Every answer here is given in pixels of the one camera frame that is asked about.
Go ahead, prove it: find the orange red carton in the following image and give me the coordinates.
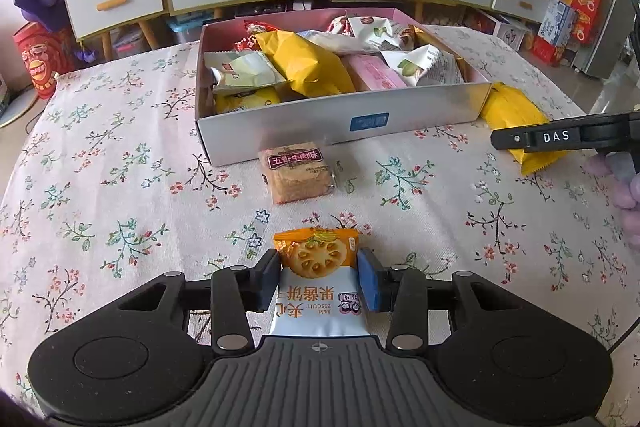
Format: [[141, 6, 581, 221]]
[[557, 0, 604, 46]]

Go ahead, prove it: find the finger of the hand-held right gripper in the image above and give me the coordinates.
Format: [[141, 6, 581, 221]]
[[490, 119, 592, 154]]

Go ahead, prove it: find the large yellow snack bag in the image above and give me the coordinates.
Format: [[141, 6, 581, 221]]
[[255, 30, 357, 99]]

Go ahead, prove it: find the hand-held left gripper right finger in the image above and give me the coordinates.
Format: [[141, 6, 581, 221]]
[[356, 247, 540, 354]]

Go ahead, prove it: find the small white drawer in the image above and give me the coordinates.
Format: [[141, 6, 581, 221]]
[[492, 0, 551, 24]]

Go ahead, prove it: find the beige cake packet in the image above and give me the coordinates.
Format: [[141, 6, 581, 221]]
[[257, 142, 339, 206]]

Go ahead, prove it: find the person's right hand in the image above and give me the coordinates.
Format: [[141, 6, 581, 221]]
[[585, 154, 640, 249]]

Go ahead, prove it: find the white cardboard snack box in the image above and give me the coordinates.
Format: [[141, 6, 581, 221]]
[[194, 7, 493, 168]]

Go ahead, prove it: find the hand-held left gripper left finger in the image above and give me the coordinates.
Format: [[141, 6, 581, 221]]
[[102, 248, 282, 356]]

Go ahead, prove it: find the white printed nut packet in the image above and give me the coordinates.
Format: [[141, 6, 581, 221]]
[[380, 44, 467, 88], [347, 13, 417, 53]]

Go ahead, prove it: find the pink snack packet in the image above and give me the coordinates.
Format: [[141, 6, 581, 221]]
[[345, 53, 409, 94]]

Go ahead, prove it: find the clear white snack packet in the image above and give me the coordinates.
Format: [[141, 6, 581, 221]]
[[299, 29, 352, 56]]

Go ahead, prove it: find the red and white snack packet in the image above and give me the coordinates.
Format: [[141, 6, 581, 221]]
[[326, 13, 354, 36]]

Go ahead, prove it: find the pale green snack packet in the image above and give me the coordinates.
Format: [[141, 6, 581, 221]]
[[202, 51, 292, 96]]

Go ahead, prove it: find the white drawer with lock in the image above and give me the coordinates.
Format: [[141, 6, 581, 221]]
[[65, 0, 166, 40]]

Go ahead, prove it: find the blue white carton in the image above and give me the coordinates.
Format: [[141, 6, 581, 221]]
[[540, 0, 579, 48]]

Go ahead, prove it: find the small yellow snack packet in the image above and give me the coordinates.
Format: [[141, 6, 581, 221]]
[[214, 88, 282, 116]]

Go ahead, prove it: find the orange white biscuit packet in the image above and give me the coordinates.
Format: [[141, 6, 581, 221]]
[[270, 227, 381, 341]]

